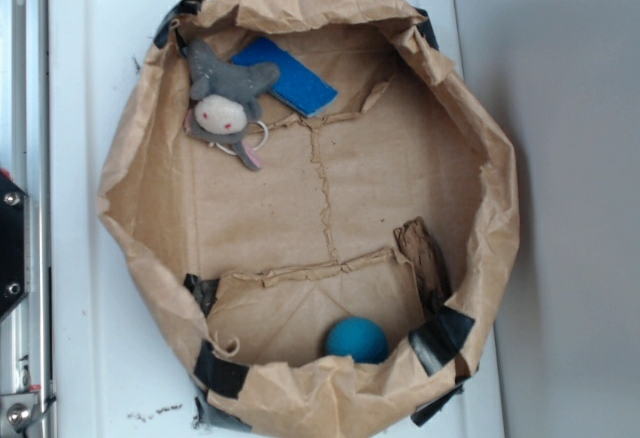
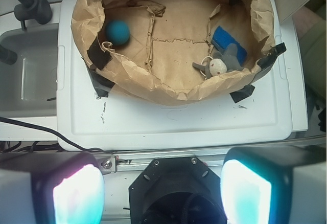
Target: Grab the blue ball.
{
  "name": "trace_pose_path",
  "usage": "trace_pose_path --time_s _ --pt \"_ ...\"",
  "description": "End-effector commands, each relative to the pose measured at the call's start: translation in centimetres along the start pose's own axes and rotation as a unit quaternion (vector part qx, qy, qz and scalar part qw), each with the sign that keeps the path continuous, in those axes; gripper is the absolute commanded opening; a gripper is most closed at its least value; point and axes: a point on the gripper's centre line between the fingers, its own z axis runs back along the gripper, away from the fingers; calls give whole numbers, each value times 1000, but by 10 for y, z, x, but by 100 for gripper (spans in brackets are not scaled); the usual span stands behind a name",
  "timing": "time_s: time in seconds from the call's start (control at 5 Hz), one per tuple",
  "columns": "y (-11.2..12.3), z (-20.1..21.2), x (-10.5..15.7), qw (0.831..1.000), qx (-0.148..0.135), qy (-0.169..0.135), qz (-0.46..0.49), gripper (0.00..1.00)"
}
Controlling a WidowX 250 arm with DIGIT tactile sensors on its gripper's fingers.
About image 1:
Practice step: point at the blue felt ball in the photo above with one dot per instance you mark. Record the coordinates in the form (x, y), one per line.
(360, 338)

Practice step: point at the brown paper bag bin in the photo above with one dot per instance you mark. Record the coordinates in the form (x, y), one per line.
(245, 273)

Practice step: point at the blue sponge pad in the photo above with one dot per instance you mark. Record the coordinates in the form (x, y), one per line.
(298, 86)

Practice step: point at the grey plush mouse toy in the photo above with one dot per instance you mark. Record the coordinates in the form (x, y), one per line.
(225, 100)

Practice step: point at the brown bark wood piece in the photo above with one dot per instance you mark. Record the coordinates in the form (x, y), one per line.
(417, 244)

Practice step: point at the white plastic tray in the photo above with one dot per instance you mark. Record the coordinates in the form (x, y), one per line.
(114, 374)

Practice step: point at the black mounting bracket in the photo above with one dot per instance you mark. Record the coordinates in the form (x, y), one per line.
(14, 283)

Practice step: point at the aluminium frame rail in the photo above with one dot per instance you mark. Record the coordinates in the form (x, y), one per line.
(27, 391)

